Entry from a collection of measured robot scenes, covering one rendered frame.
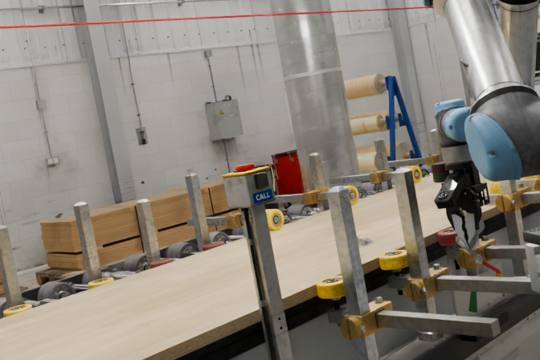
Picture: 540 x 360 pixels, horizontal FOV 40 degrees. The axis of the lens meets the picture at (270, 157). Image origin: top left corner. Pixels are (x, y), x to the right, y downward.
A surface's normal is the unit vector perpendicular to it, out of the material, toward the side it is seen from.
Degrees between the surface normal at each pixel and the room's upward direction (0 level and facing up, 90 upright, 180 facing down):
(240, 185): 90
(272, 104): 90
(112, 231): 90
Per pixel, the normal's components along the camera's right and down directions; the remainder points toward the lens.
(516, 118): -0.17, -0.56
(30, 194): 0.63, -0.07
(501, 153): -0.08, 0.24
